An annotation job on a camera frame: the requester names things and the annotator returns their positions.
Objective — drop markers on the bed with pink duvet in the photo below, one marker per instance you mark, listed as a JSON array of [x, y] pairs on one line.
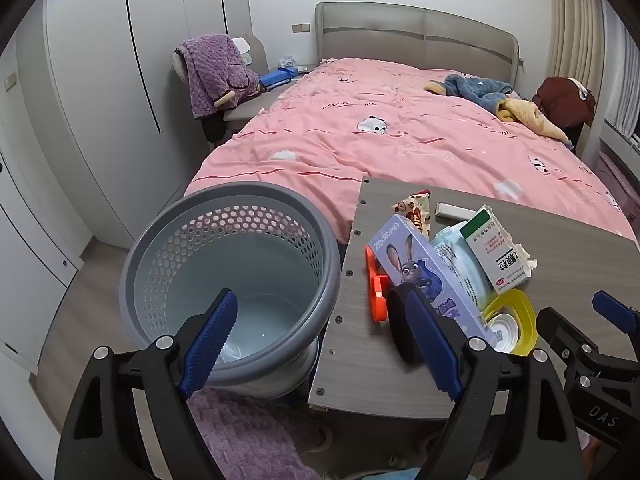
[[350, 160]]

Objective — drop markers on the orange plastic piece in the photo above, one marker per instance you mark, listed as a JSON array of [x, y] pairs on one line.
[[372, 285]]

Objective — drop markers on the wall switch panel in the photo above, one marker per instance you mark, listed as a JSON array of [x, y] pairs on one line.
[[300, 28]]

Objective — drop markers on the blue fleece pajamas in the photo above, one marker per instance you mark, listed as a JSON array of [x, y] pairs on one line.
[[475, 89]]

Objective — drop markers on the blue long box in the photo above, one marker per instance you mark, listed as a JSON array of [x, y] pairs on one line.
[[275, 79]]

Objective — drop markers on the purple rabbit toothpaste box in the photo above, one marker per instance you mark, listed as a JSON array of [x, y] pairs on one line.
[[415, 260]]

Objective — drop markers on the small wall switch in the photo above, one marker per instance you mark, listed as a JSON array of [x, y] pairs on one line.
[[11, 82]]

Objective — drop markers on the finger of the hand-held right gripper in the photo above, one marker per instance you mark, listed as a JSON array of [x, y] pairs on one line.
[[562, 332], [617, 312]]

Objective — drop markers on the dark red garment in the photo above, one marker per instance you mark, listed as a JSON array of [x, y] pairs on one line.
[[562, 100]]

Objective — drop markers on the white wardrobe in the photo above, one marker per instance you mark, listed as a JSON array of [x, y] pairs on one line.
[[100, 85]]

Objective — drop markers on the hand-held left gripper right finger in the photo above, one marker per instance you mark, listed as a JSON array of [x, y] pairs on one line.
[[432, 345]]

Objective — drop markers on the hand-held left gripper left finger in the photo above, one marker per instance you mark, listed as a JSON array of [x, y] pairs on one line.
[[210, 345]]

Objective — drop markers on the grey upholstered bed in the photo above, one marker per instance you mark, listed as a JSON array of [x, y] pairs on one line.
[[400, 30]]

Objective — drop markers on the beige snack wrapper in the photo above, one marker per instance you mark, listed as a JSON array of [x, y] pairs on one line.
[[417, 210]]

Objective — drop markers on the beige curtain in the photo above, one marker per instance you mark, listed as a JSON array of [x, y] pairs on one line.
[[580, 25]]

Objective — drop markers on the grey chair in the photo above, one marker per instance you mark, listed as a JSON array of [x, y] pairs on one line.
[[247, 110]]

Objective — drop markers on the patterned tissue pack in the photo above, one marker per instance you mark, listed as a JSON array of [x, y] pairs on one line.
[[287, 60]]

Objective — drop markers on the torn white green medicine box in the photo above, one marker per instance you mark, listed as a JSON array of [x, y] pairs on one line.
[[495, 255]]

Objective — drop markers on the purple rug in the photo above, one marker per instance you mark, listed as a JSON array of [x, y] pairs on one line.
[[240, 430]]

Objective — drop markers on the purple fleece robe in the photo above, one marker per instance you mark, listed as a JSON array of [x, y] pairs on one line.
[[215, 75]]

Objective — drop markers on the grey perforated wastebasket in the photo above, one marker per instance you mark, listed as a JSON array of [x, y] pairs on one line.
[[270, 280]]

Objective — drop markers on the yellow fleece blanket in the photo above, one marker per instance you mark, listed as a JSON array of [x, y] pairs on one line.
[[525, 115]]

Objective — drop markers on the light blue wipes packet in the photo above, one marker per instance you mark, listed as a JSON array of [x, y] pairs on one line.
[[460, 270]]

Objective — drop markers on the white patterned cloth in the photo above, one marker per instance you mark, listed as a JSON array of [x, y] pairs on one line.
[[243, 50]]

